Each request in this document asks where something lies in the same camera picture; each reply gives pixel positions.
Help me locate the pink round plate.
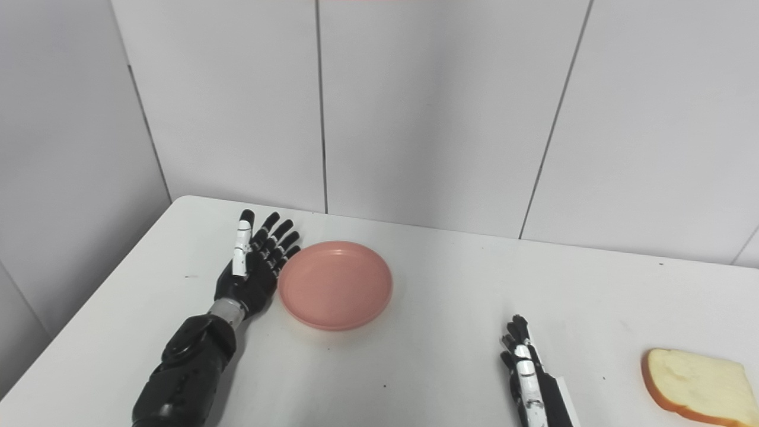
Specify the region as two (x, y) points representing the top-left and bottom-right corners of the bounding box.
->
(278, 240), (394, 332)

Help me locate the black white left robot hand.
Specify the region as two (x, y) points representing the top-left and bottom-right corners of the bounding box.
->
(213, 209), (302, 321)

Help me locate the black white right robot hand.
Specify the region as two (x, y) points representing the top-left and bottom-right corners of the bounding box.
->
(500, 314), (582, 427)

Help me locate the slice of white bread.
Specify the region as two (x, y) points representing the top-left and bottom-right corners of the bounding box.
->
(640, 348), (759, 427)

